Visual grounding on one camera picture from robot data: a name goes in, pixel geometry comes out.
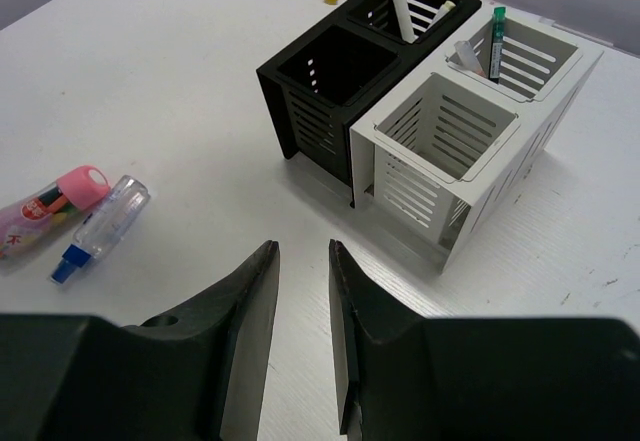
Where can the yellow capped white marker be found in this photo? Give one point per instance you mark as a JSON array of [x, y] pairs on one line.
[[403, 16]]

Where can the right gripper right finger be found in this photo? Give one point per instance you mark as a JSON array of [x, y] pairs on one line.
[[403, 376]]

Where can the red pen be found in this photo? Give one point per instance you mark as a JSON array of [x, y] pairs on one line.
[[467, 57]]

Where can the pink glue stick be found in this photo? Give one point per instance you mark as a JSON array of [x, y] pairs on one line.
[[29, 225]]

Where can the yellow white pen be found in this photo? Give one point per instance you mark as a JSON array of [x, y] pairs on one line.
[[443, 10]]

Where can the white slotted pen holder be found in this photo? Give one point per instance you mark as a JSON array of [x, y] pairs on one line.
[[441, 150]]

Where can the blue correction tape pen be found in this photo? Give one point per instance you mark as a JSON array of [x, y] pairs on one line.
[[103, 228]]

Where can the black slotted pen holder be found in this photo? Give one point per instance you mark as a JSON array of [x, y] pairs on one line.
[[319, 85]]

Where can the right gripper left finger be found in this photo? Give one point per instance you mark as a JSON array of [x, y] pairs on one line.
[[194, 372]]

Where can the green capped pen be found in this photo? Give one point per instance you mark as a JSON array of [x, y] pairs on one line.
[[498, 28]]

